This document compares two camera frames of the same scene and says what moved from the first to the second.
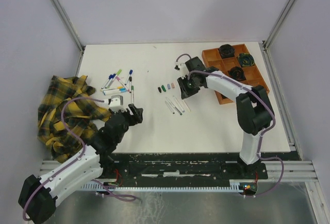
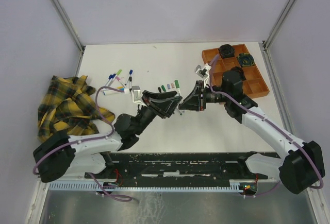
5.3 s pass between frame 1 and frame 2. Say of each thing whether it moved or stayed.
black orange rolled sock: stayed
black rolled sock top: stayed
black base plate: stayed
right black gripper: moved
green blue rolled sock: stayed
